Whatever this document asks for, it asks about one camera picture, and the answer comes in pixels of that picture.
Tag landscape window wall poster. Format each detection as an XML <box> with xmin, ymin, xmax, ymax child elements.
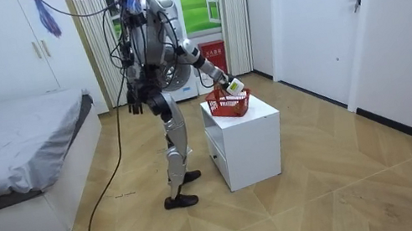
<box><xmin>102</xmin><ymin>0</ymin><xmax>229</xmax><ymax>51</ymax></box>

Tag black floor cable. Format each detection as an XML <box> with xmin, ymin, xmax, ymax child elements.
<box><xmin>33</xmin><ymin>72</ymin><xmax>155</xmax><ymax>231</ymax></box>

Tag white bedside cabinet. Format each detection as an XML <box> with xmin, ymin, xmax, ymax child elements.
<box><xmin>198</xmin><ymin>88</ymin><xmax>293</xmax><ymax>196</ymax></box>

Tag cable bundle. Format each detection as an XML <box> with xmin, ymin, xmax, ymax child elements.
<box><xmin>29</xmin><ymin>0</ymin><xmax>147</xmax><ymax>43</ymax></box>

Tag red wall box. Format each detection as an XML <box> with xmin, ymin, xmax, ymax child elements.
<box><xmin>197</xmin><ymin>38</ymin><xmax>231</xmax><ymax>78</ymax></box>

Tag white door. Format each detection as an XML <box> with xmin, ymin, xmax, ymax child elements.
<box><xmin>260</xmin><ymin>0</ymin><xmax>399</xmax><ymax>121</ymax></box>

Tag robot body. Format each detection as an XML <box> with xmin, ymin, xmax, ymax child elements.
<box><xmin>98</xmin><ymin>0</ymin><xmax>195</xmax><ymax>106</ymax></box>

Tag red plastic basket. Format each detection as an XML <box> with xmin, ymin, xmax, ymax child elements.
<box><xmin>203</xmin><ymin>81</ymin><xmax>256</xmax><ymax>124</ymax></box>

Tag grey bed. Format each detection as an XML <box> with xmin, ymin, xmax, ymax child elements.
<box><xmin>0</xmin><ymin>83</ymin><xmax>121</xmax><ymax>231</ymax></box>

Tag robot legs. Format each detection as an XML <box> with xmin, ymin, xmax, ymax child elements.
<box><xmin>144</xmin><ymin>87</ymin><xmax>208</xmax><ymax>212</ymax></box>

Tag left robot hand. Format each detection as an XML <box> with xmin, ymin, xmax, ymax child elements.
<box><xmin>123</xmin><ymin>85</ymin><xmax>146</xmax><ymax>117</ymax></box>

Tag white pleated curtain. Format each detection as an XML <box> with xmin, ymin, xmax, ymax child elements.
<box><xmin>67</xmin><ymin>0</ymin><xmax>131</xmax><ymax>113</ymax></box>
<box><xmin>215</xmin><ymin>0</ymin><xmax>264</xmax><ymax>79</ymax></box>

